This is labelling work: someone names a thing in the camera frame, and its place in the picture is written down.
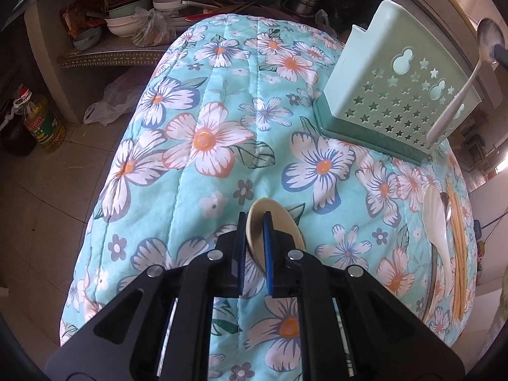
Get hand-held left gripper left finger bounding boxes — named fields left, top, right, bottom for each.
left=45, top=212, right=249, bottom=381

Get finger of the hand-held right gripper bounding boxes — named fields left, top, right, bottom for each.
left=491, top=45, right=508, bottom=69

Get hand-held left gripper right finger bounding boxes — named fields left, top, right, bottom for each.
left=264, top=212, right=465, bottom=381

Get steel spoon with white handle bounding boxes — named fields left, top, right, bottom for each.
left=425, top=18, right=505, bottom=155

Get beige spoon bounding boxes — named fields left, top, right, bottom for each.
left=246, top=199, right=306, bottom=275

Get green star-cutout utensil holder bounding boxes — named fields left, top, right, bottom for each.
left=313, top=0, right=483, bottom=166

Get bundle of bamboo chopsticks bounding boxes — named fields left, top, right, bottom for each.
left=444, top=175, right=471, bottom=321

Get floral turquoise quilt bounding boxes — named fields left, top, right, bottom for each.
left=59, top=14, right=477, bottom=381

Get white plastic bag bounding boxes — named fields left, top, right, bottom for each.
left=83, top=71, right=150, bottom=126

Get stainless steel pot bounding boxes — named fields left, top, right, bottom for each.
left=283, top=0, right=320, bottom=17

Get yellow cooking oil bottle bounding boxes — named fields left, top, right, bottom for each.
left=14, top=85, right=66, bottom=154

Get metal-edged shelf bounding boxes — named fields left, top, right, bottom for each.
left=57, top=43, right=168, bottom=69

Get clear bag of food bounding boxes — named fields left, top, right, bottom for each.
left=131, top=8, right=177, bottom=47

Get dark liquid bottle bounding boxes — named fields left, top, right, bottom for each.
left=0, top=103, right=37, bottom=158

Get stack of white bowls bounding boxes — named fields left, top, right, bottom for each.
left=104, top=7, right=154, bottom=39

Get pale green bowl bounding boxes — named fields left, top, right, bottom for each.
left=73, top=28, right=103, bottom=51

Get red snack packaging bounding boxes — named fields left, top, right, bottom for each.
left=59, top=0, right=109, bottom=37

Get red-handled knife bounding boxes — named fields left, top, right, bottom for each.
left=184, top=9, right=224, bottom=23

